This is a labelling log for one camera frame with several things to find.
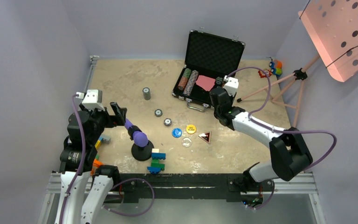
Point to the pink playing card deck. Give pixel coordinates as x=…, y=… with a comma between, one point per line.
x=206, y=83

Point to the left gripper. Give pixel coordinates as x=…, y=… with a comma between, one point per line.
x=119, y=112

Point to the colourful toy car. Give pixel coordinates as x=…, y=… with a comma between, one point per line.
x=276, y=67

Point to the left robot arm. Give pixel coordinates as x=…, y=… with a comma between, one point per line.
x=84, y=128

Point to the yellow big blind button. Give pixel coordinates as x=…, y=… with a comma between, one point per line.
x=191, y=129

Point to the ten value poker chip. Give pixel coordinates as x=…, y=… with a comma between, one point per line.
x=167, y=122

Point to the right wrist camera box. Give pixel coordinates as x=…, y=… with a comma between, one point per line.
x=230, y=84

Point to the red toy card pack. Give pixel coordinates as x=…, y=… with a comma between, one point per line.
x=265, y=73

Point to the blue dealer button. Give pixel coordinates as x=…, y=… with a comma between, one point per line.
x=177, y=132

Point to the black aluminium poker case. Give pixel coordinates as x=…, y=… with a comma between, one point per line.
x=212, y=56

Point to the tall grey chip stack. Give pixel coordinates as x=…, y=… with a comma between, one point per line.
x=146, y=93

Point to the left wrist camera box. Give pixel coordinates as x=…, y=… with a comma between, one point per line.
x=91, y=99

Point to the grey toy brick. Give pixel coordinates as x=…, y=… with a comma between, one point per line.
x=104, y=139

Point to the blue green toy brick stack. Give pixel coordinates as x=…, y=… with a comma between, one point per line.
x=156, y=165

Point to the clear plastic button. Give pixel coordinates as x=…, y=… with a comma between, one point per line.
x=186, y=142

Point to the purple handheld massager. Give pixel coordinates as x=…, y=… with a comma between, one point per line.
x=140, y=139

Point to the aluminium table frame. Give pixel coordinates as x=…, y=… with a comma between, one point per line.
x=300, y=184

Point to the fifty value poker chip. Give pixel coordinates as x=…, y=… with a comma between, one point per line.
x=158, y=113

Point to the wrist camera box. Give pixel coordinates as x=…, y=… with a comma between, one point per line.
x=91, y=99
x=230, y=84

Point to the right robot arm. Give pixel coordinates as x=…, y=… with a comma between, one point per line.
x=289, y=154

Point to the triangular all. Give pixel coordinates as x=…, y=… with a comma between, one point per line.
x=206, y=137

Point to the dark green chip stack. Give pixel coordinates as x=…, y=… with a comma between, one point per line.
x=219, y=81

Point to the black base bar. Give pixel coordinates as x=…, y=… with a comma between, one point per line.
x=228, y=187

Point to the pink music stand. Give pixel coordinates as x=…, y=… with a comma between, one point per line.
x=320, y=61

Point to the green and red chip row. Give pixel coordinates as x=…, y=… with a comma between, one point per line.
x=184, y=79

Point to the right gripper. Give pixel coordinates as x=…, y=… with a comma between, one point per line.
x=230, y=98

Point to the orange toy piece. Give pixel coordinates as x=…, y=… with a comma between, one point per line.
x=97, y=163

